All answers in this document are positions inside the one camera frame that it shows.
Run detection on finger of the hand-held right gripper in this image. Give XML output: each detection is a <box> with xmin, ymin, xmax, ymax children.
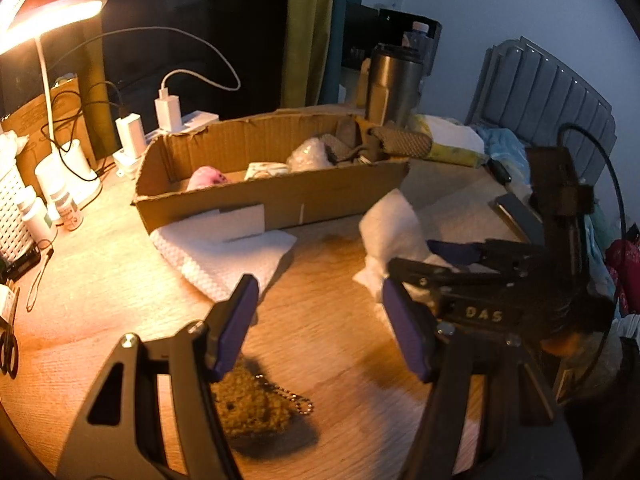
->
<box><xmin>387</xmin><ymin>257</ymin><xmax>507</xmax><ymax>292</ymax></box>
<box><xmin>426</xmin><ymin>239</ymin><xmax>547</xmax><ymax>272</ymax></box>

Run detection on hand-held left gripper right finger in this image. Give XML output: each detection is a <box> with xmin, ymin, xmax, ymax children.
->
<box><xmin>381</xmin><ymin>277</ymin><xmax>584</xmax><ymax>480</ymax></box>

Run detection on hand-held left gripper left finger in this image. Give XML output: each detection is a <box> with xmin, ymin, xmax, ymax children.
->
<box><xmin>56</xmin><ymin>274</ymin><xmax>261</xmax><ymax>480</ymax></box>

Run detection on white paper towel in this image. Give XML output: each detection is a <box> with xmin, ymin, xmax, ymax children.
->
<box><xmin>150</xmin><ymin>204</ymin><xmax>298</xmax><ymax>302</ymax></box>
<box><xmin>352</xmin><ymin>188</ymin><xmax>452</xmax><ymax>311</ymax></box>

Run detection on olive crochet pouch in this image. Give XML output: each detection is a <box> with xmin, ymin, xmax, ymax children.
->
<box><xmin>212</xmin><ymin>354</ymin><xmax>315</xmax><ymax>440</ymax></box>

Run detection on brown grey sock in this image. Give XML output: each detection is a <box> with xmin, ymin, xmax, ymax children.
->
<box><xmin>320</xmin><ymin>124</ymin><xmax>434</xmax><ymax>165</ymax></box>

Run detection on pink crochet toy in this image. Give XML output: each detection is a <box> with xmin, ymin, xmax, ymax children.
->
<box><xmin>187</xmin><ymin>166</ymin><xmax>229</xmax><ymax>191</ymax></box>

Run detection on long cardboard box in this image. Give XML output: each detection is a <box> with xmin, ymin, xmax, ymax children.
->
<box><xmin>132</xmin><ymin>109</ymin><xmax>412</xmax><ymax>235</ymax></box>

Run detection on flat white paper towel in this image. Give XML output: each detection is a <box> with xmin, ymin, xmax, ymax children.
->
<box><xmin>150</xmin><ymin>204</ymin><xmax>298</xmax><ymax>302</ymax></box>

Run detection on black smartphone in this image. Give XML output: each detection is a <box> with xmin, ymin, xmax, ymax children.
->
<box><xmin>494</xmin><ymin>193</ymin><xmax>544</xmax><ymax>247</ymax></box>

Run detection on red cloth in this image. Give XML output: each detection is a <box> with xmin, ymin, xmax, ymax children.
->
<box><xmin>604</xmin><ymin>239</ymin><xmax>640</xmax><ymax>313</ymax></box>

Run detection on yellow tissue box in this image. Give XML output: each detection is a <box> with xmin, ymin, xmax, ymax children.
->
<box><xmin>409</xmin><ymin>113</ymin><xmax>489</xmax><ymax>169</ymax></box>

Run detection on light blue blanket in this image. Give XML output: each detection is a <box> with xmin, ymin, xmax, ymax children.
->
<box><xmin>474</xmin><ymin>127</ymin><xmax>532</xmax><ymax>183</ymax></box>

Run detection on stainless steel tumbler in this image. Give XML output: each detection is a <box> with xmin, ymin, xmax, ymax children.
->
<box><xmin>366</xmin><ymin>44</ymin><xmax>425</xmax><ymax>129</ymax></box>

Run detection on grey padded headboard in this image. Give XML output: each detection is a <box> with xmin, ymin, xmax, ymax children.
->
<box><xmin>465</xmin><ymin>36</ymin><xmax>617</xmax><ymax>162</ymax></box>

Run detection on small pink label bottle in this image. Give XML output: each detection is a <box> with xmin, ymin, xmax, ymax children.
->
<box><xmin>52</xmin><ymin>187</ymin><xmax>84</xmax><ymax>232</ymax></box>

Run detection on white power strip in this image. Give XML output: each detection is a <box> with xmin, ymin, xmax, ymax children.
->
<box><xmin>113</xmin><ymin>110</ymin><xmax>220</xmax><ymax>179</ymax></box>

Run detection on clear water bottle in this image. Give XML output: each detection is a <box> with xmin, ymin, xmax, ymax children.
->
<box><xmin>402</xmin><ymin>21</ymin><xmax>432</xmax><ymax>52</ymax></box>

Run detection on large white pill bottle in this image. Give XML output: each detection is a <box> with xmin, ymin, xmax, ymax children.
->
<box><xmin>15</xmin><ymin>185</ymin><xmax>57</xmax><ymax>247</ymax></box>

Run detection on flat black device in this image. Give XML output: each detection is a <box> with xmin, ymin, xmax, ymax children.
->
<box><xmin>0</xmin><ymin>247</ymin><xmax>42</xmax><ymax>282</ymax></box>

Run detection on white cube adapter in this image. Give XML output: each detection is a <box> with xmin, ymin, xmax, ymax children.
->
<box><xmin>0</xmin><ymin>284</ymin><xmax>20</xmax><ymax>319</ymax></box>

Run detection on black monitor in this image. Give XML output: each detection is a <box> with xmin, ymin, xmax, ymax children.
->
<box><xmin>344</xmin><ymin>2</ymin><xmax>444</xmax><ymax>70</ymax></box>

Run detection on white woven basket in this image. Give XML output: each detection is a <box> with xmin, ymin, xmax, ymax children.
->
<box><xmin>0</xmin><ymin>160</ymin><xmax>37</xmax><ymax>264</ymax></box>

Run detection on teal curtain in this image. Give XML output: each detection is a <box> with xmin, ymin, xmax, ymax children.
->
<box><xmin>331</xmin><ymin>0</ymin><xmax>372</xmax><ymax>102</ymax></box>

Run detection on yellow curtain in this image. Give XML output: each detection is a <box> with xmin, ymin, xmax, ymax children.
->
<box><xmin>281</xmin><ymin>0</ymin><xmax>342</xmax><ymax>109</ymax></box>

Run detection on tall cardboard box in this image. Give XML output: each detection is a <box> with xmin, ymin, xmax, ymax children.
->
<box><xmin>0</xmin><ymin>77</ymin><xmax>97</xmax><ymax>171</ymax></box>

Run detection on white desk lamp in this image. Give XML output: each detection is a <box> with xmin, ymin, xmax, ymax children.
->
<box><xmin>0</xmin><ymin>0</ymin><xmax>109</xmax><ymax>202</ymax></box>

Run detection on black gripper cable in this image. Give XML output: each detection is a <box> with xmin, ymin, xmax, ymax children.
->
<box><xmin>557</xmin><ymin>122</ymin><xmax>629</xmax><ymax>243</ymax></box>

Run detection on thin lanyard strap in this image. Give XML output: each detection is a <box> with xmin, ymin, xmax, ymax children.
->
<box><xmin>25</xmin><ymin>239</ymin><xmax>56</xmax><ymax>312</ymax></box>

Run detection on white charger with black cable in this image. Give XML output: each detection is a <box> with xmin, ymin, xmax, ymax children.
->
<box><xmin>115</xmin><ymin>114</ymin><xmax>147</xmax><ymax>159</ymax></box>

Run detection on black handled scissors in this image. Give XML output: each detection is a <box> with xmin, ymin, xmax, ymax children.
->
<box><xmin>0</xmin><ymin>316</ymin><xmax>20</xmax><ymax>379</ymax></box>

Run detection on white charging cable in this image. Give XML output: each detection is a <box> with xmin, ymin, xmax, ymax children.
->
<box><xmin>159</xmin><ymin>27</ymin><xmax>242</xmax><ymax>94</ymax></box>

